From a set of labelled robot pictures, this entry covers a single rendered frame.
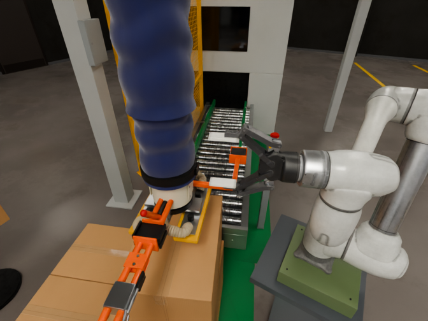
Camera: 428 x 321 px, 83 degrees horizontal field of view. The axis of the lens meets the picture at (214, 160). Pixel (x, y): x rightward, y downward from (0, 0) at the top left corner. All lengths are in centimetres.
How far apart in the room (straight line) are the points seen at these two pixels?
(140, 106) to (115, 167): 186
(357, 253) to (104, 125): 206
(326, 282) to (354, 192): 78
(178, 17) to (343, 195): 59
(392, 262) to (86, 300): 149
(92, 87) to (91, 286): 146
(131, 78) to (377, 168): 65
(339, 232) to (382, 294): 183
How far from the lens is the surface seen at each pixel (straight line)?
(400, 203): 117
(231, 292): 216
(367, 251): 123
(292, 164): 57
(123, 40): 74
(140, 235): 89
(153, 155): 87
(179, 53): 75
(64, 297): 174
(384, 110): 98
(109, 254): 180
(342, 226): 69
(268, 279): 137
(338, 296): 133
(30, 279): 266
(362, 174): 60
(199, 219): 108
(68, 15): 221
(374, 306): 243
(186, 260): 117
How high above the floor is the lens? 192
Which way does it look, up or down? 34 degrees down
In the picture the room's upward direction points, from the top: straight up
